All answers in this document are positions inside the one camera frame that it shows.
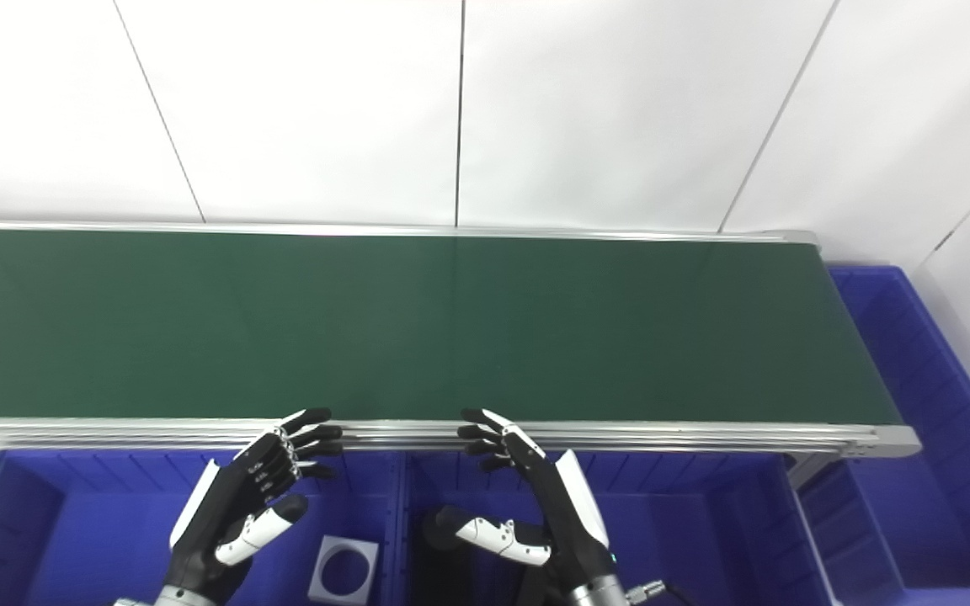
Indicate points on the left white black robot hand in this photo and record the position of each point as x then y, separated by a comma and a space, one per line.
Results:
224, 513

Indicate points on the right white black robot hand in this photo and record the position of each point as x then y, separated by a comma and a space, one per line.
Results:
565, 522

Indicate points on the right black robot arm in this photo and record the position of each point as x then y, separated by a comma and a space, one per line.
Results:
596, 592

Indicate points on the blue bin with black parts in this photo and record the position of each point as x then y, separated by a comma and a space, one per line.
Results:
687, 539

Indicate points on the black cylinder part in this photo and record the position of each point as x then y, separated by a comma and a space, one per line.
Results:
443, 576

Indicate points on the blue bin with white parts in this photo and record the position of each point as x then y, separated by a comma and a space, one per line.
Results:
89, 539

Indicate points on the white square part round hole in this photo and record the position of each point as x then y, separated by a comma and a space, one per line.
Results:
367, 552

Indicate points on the large blue plastic bin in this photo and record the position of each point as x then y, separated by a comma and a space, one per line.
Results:
948, 505

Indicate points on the green conveyor belt aluminium frame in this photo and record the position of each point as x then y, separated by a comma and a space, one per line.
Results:
451, 328

